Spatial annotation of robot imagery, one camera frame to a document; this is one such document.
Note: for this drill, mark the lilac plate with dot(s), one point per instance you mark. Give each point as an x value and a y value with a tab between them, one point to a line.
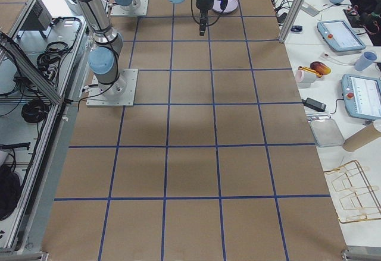
231	6

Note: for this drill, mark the aluminium frame post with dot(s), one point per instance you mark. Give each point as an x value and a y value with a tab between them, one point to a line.
290	19

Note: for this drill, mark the gold wire rack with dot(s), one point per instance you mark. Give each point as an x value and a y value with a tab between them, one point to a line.
354	196

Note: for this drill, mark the teach pendant near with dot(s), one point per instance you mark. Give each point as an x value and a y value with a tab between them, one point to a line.
361	96

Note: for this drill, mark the silver tray container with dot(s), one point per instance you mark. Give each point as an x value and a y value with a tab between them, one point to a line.
326	133

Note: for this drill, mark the cardboard tube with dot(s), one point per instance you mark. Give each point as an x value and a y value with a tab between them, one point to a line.
366	135

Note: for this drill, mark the teach pendant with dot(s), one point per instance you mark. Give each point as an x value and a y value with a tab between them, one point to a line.
339	35
361	96

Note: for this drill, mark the pink paper cup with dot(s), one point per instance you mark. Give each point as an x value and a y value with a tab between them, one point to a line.
304	79

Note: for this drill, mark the teach pendant far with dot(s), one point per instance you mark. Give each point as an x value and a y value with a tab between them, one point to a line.
339	35

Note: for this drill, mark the black power adapter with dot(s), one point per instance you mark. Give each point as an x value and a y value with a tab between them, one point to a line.
314	104

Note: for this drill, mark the amber glossy object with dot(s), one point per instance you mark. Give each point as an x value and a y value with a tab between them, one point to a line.
317	68

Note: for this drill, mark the light blue plastic cup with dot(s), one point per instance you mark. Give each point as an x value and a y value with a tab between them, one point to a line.
365	60

